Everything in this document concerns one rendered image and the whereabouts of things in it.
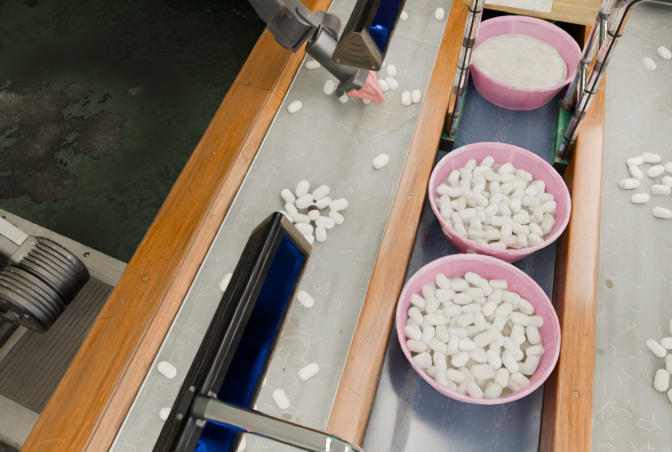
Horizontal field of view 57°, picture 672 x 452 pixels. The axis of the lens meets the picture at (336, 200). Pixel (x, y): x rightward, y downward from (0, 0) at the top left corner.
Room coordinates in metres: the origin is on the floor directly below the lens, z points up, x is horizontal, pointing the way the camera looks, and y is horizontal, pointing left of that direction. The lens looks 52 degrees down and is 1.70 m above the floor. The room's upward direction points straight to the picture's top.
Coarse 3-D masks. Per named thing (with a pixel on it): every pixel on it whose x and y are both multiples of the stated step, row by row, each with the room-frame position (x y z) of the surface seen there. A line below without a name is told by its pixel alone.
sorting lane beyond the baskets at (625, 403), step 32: (640, 32) 1.27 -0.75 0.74; (608, 64) 1.15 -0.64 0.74; (640, 64) 1.15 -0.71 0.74; (608, 96) 1.04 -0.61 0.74; (640, 96) 1.04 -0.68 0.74; (608, 128) 0.94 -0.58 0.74; (640, 128) 0.94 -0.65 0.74; (608, 160) 0.85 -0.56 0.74; (608, 192) 0.76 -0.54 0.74; (640, 192) 0.76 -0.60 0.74; (608, 224) 0.69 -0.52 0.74; (640, 224) 0.69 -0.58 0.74; (608, 256) 0.61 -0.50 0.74; (640, 256) 0.61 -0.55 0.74; (608, 288) 0.55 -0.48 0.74; (640, 288) 0.55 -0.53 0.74; (608, 320) 0.49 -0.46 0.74; (640, 320) 0.49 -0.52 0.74; (608, 352) 0.43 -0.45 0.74; (640, 352) 0.43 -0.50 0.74; (608, 384) 0.37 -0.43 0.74; (640, 384) 0.37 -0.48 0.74; (608, 416) 0.32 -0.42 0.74; (640, 416) 0.32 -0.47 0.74; (608, 448) 0.28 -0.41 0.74; (640, 448) 0.28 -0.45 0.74
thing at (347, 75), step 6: (330, 60) 1.01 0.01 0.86; (324, 66) 1.01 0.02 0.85; (330, 66) 1.00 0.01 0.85; (336, 66) 1.00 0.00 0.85; (342, 66) 1.00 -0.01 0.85; (348, 66) 1.01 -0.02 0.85; (330, 72) 1.01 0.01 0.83; (336, 72) 1.00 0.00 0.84; (342, 72) 1.00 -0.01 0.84; (348, 72) 1.00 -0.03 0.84; (354, 72) 1.00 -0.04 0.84; (336, 78) 1.01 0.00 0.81; (342, 78) 1.00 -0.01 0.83; (348, 78) 0.99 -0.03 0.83; (354, 78) 0.97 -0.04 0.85; (342, 84) 0.99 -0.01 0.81; (348, 84) 0.97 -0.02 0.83; (354, 84) 0.97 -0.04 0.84; (336, 90) 0.99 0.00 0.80; (342, 90) 0.97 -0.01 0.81
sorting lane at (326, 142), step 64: (448, 0) 1.39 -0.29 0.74; (320, 128) 0.93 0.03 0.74; (384, 128) 0.94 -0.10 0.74; (256, 192) 0.76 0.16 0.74; (384, 192) 0.76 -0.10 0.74; (320, 256) 0.61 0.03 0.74; (192, 320) 0.48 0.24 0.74; (320, 320) 0.48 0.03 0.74; (320, 384) 0.37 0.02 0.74; (128, 448) 0.27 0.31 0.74; (256, 448) 0.27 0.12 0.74
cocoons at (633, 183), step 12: (660, 48) 1.18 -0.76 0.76; (648, 60) 1.14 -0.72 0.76; (648, 156) 0.84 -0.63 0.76; (636, 168) 0.81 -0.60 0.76; (660, 168) 0.81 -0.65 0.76; (624, 180) 0.78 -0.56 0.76; (636, 180) 0.78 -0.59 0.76; (660, 192) 0.75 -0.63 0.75; (660, 216) 0.70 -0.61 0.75; (660, 348) 0.43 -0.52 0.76; (660, 372) 0.39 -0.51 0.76; (660, 384) 0.37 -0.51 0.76
